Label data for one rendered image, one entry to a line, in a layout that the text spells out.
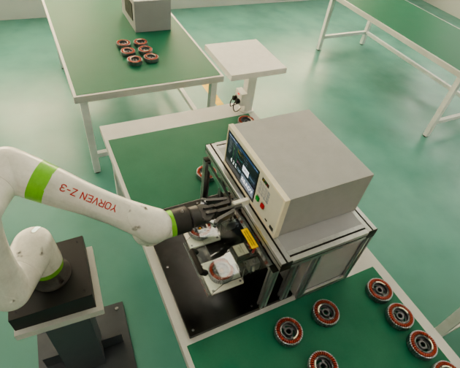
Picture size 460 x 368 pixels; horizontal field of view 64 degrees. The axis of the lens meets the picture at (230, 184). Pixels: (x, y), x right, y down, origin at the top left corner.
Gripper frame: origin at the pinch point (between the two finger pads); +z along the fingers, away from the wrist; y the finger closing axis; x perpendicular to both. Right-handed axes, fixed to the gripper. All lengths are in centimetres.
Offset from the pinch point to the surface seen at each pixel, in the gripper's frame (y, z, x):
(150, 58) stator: -185, 21, -40
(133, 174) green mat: -71, -23, -43
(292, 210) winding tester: 14.5, 11.8, 6.9
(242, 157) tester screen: -15.3, 7.3, 7.5
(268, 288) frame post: 24.2, 3.2, -24.2
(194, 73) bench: -162, 49, -43
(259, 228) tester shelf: 8.9, 4.5, -6.8
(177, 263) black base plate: -8.4, -21.3, -41.3
